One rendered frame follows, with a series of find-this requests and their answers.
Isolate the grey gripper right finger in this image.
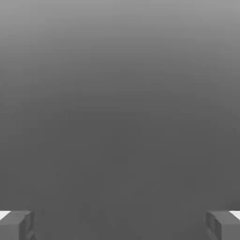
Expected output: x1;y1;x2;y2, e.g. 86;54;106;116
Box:
205;210;240;240

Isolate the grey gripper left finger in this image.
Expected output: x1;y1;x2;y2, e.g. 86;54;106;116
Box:
0;210;36;240

